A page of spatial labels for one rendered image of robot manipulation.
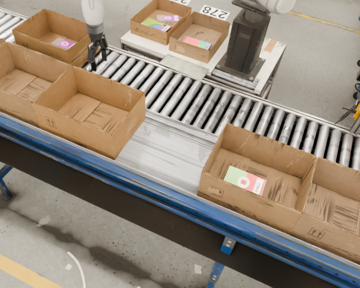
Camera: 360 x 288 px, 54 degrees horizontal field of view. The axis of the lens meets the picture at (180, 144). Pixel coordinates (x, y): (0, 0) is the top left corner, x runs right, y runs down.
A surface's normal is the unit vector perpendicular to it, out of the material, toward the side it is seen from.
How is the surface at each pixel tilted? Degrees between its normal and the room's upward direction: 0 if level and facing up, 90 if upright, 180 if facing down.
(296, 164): 89
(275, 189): 0
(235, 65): 90
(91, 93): 89
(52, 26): 90
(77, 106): 1
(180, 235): 0
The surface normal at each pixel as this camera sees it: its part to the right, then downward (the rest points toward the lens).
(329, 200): 0.06, -0.65
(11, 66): 0.91, 0.36
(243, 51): -0.45, 0.66
